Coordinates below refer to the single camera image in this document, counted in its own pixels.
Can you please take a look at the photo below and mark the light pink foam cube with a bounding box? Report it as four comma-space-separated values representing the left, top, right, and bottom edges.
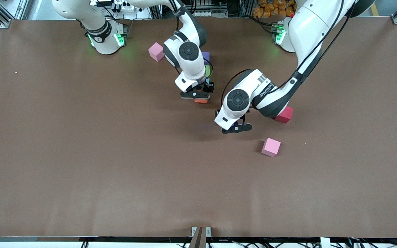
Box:
261, 137, 282, 157

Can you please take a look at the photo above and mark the red foam cube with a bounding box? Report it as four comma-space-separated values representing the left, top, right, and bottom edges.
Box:
275, 106, 294, 124

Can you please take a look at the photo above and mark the mauve pink foam cube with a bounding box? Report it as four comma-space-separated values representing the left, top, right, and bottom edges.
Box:
148, 42, 165, 62

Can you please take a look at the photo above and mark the brown table mat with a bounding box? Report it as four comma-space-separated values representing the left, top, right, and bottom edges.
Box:
0, 17, 397, 238

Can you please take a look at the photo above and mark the bag of orange items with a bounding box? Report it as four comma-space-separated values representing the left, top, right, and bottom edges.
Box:
253, 0, 296, 18

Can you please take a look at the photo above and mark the white power strip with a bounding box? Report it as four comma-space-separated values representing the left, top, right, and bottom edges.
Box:
113, 0, 141, 11

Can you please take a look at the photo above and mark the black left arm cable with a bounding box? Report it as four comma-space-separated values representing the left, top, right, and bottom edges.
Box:
221, 0, 353, 106

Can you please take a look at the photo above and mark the metal bracket with brown bar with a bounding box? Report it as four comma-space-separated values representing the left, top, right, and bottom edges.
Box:
189, 226, 212, 248

